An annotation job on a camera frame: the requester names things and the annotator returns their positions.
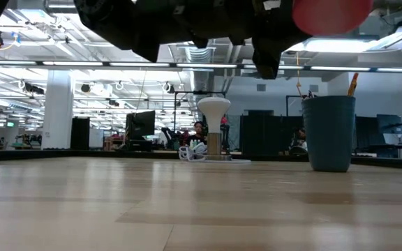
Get person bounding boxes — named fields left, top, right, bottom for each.
left=186, top=121, right=208, bottom=146

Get dark partition panels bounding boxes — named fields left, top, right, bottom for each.
left=239, top=109, right=306, bottom=155

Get silver ventilation duct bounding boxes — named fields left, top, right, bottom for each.
left=186, top=44, right=216, bottom=64

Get blue-grey plastic cup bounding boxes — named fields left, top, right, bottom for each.
left=301, top=96, right=357, bottom=173

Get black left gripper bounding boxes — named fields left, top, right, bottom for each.
left=251, top=0, right=313, bottom=81

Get blue-lit background monitor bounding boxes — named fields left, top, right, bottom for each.
left=376, top=114, right=402, bottom=146

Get large pink paint bottle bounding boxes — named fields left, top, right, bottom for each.
left=291, top=0, right=375, bottom=37

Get black monitor on desk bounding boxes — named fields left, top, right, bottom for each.
left=125, top=110, right=156, bottom=141

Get white bulb table lamp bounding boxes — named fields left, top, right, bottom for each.
left=197, top=96, right=232, bottom=162

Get black cabinet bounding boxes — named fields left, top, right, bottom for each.
left=70, top=116, right=91, bottom=151

